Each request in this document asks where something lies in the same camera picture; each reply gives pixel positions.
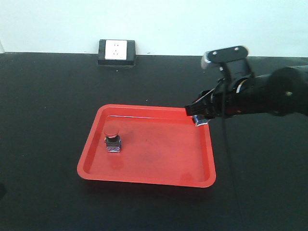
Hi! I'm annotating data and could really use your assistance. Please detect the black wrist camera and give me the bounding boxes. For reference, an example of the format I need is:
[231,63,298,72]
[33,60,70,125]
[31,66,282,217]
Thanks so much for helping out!
[201,46,254,78]

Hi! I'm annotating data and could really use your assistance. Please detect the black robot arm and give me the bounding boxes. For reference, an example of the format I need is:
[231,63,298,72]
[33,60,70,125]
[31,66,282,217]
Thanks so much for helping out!
[185,65,308,119]

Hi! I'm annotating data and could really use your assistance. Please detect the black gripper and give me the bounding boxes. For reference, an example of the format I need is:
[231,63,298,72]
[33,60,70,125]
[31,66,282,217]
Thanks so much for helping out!
[185,77,243,118]

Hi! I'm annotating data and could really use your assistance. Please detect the white wall socket black box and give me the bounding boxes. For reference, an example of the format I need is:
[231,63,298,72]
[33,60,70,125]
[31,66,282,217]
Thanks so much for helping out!
[97,39,136,66]

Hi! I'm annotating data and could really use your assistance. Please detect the black camera cable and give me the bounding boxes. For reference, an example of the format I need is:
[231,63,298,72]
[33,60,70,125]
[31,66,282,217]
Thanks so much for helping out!
[220,67,248,231]

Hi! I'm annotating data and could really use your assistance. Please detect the red plastic tray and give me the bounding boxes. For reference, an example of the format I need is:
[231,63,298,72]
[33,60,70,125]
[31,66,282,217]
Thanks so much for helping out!
[77,104,216,188]

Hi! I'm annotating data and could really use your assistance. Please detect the red mushroom push button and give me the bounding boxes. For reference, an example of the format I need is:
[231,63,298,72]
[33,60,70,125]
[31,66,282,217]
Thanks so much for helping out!
[103,124,121,153]

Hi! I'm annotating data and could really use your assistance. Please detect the yellow mushroom push button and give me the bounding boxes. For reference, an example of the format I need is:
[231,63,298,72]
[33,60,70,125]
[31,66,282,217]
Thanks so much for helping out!
[192,115,210,127]

